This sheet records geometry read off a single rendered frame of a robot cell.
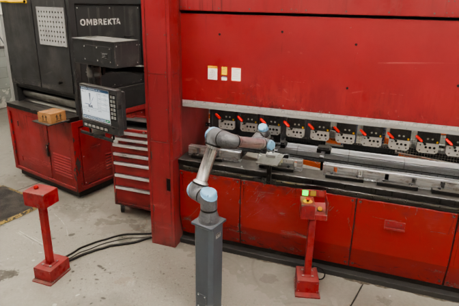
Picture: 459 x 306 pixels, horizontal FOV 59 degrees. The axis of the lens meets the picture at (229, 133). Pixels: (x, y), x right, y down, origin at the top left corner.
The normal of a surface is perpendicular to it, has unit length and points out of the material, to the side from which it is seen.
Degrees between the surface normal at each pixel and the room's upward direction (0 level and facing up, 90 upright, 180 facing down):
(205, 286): 90
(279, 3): 90
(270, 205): 90
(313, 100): 90
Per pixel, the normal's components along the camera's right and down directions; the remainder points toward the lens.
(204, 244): -0.56, 0.25
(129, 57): 0.82, 0.19
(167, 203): -0.33, 0.29
